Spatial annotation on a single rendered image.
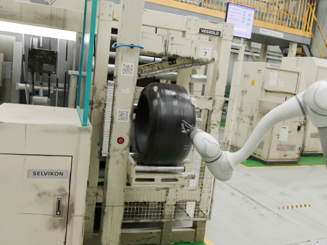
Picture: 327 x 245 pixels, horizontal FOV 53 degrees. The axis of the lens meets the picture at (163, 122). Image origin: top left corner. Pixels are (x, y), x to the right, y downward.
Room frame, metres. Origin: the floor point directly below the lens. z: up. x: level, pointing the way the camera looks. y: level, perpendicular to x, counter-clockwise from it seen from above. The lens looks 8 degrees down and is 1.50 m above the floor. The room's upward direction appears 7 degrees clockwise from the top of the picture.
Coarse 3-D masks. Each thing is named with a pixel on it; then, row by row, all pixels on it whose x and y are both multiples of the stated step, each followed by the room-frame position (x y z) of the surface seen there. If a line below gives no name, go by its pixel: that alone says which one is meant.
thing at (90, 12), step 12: (96, 0) 1.25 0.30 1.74; (84, 12) 1.76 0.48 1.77; (84, 24) 1.75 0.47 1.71; (84, 36) 1.67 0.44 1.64; (84, 48) 1.59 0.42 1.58; (84, 60) 1.52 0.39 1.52; (84, 72) 1.46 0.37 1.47; (84, 84) 1.40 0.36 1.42; (84, 96) 1.34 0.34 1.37; (84, 108) 1.24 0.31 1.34; (84, 120) 1.25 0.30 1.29
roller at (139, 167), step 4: (136, 164) 2.01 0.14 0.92; (140, 164) 2.02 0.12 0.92; (144, 164) 2.03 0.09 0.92; (136, 168) 1.99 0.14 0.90; (140, 168) 1.99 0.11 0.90; (144, 168) 2.00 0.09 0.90; (148, 168) 2.01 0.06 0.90; (152, 168) 2.02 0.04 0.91; (156, 168) 2.03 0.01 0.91; (160, 168) 2.04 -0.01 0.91; (164, 168) 2.04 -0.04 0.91; (168, 168) 2.05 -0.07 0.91; (172, 168) 2.06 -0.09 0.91; (176, 168) 2.07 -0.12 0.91; (180, 168) 2.08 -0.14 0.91; (184, 168) 2.09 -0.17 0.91; (180, 172) 2.09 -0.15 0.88
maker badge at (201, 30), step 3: (201, 30) 2.79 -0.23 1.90; (204, 30) 2.79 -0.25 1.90; (207, 30) 2.80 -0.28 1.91; (210, 30) 2.81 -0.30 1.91; (213, 30) 2.82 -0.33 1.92; (216, 30) 2.83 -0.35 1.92; (201, 33) 2.79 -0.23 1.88; (204, 33) 2.80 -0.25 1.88; (207, 33) 2.80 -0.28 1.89; (210, 33) 2.81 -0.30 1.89; (213, 33) 2.82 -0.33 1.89; (216, 33) 2.83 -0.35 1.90; (219, 33) 2.84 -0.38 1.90
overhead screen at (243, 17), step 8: (232, 8) 5.93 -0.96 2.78; (240, 8) 6.01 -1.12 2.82; (248, 8) 6.09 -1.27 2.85; (232, 16) 5.94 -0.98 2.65; (240, 16) 6.02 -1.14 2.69; (248, 16) 6.10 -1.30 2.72; (240, 24) 6.03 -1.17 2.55; (248, 24) 6.11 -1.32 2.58; (240, 32) 6.04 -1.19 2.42; (248, 32) 6.12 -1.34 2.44
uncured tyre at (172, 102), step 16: (144, 96) 2.24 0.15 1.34; (160, 96) 1.99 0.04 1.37; (176, 96) 2.03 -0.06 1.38; (144, 112) 2.42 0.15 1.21; (160, 112) 1.93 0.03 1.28; (176, 112) 1.96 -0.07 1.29; (192, 112) 2.00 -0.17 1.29; (144, 128) 2.42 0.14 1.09; (160, 128) 1.91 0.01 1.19; (176, 128) 1.93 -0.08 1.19; (144, 144) 2.35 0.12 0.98; (160, 144) 1.92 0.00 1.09; (176, 144) 1.95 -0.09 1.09; (192, 144) 2.02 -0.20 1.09; (144, 160) 2.07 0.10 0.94; (160, 160) 2.00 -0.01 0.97; (176, 160) 2.03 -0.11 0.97
